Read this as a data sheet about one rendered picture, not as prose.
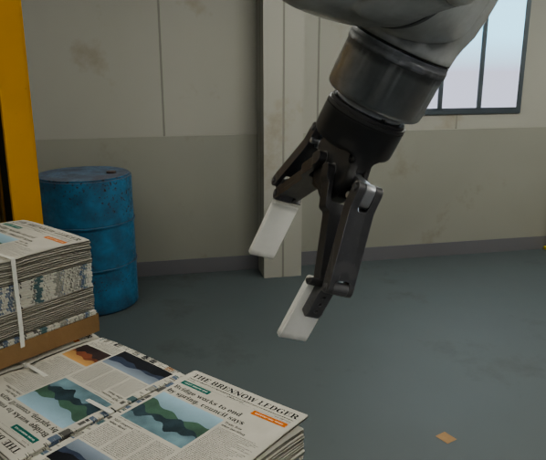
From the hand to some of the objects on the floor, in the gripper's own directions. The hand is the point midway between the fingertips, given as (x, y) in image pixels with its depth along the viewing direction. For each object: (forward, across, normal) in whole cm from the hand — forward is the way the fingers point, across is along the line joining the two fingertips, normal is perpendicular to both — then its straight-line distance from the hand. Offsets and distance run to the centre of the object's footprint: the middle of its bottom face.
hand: (278, 284), depth 64 cm
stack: (+168, +34, -12) cm, 172 cm away
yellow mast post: (+184, +86, -18) cm, 203 cm away
